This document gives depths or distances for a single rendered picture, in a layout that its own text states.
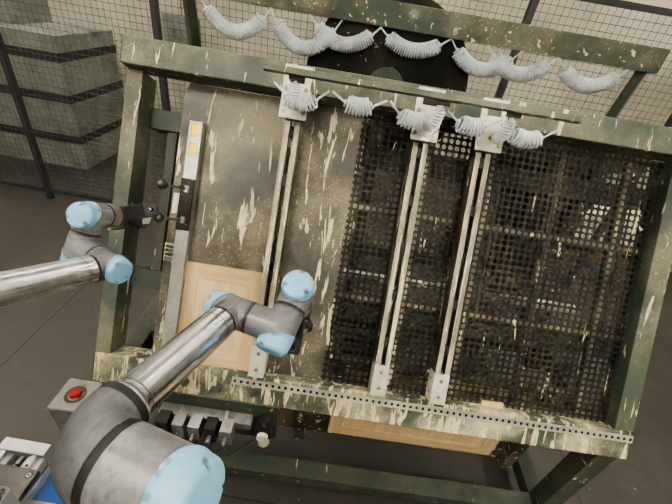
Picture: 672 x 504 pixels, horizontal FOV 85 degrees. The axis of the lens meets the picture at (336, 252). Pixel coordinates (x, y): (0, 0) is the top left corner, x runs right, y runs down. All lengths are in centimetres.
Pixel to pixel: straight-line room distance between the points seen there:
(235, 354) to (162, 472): 107
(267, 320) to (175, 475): 39
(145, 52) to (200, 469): 140
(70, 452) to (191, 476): 16
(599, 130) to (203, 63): 147
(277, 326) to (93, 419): 37
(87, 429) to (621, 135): 177
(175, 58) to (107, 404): 124
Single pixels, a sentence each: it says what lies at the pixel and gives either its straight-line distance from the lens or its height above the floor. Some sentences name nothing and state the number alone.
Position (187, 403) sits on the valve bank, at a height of 75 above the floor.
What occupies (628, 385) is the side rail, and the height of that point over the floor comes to 107.
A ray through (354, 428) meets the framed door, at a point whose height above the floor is 32.
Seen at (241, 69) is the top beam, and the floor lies 192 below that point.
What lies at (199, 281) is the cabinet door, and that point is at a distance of 156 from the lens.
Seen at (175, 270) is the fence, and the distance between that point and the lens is 156.
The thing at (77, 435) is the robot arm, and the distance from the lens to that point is 62.
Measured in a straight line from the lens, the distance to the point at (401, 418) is 164.
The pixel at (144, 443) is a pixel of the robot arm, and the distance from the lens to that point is 59.
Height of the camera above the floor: 218
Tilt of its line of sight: 35 degrees down
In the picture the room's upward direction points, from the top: 10 degrees clockwise
